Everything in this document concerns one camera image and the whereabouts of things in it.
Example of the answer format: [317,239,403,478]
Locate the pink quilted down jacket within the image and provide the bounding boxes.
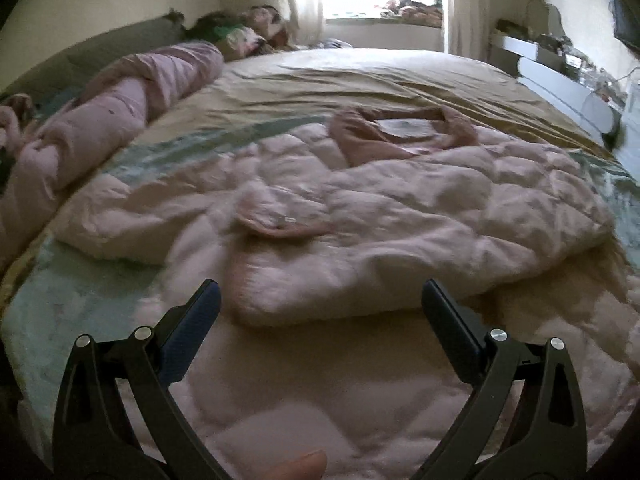
[52,106,640,480]

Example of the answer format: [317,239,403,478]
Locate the person's left hand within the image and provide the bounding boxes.
[262,449,328,480]

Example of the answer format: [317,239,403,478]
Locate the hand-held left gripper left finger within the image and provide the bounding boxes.
[52,279,233,480]

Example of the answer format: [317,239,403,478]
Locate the bed with printed sheet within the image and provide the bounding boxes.
[0,47,640,466]

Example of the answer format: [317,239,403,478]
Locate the rolled pink duvet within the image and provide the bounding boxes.
[0,42,225,266]

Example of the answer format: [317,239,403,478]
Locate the grey padded headboard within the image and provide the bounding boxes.
[0,14,187,106]

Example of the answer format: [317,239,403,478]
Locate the white dressing table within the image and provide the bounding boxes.
[489,19,640,166]

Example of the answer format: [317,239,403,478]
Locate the pile of clothes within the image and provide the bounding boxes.
[167,5,296,61]

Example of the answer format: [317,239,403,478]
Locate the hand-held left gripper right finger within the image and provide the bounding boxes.
[410,279,587,480]

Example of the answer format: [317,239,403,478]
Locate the curved vanity mirror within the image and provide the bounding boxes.
[522,0,567,41]

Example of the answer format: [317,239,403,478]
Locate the black wall television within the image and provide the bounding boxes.
[606,0,640,53]

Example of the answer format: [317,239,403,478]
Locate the clutter on window sill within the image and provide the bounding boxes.
[375,0,445,28]

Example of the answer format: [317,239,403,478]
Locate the small plush toy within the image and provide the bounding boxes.
[0,92,37,161]

